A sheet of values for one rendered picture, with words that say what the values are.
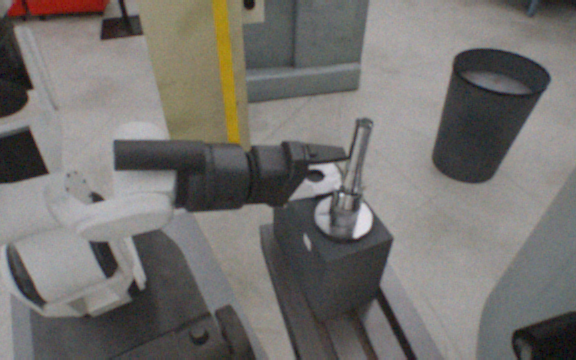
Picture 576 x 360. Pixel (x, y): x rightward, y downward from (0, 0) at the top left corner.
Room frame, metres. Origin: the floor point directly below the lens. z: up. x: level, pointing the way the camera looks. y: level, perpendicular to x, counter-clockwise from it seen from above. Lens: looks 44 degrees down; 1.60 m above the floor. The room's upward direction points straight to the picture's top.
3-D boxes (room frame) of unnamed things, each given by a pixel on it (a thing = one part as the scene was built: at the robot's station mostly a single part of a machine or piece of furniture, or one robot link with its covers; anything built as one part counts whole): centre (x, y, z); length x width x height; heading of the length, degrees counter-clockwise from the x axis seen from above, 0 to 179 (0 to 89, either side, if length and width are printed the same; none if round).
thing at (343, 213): (0.41, -0.09, 1.16); 0.05 x 0.05 x 0.06
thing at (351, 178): (0.41, -0.10, 1.25); 0.03 x 0.03 x 0.11
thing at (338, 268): (0.46, -0.07, 1.03); 0.22 x 0.12 x 0.20; 23
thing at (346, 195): (0.41, -0.09, 1.19); 0.05 x 0.05 x 0.01
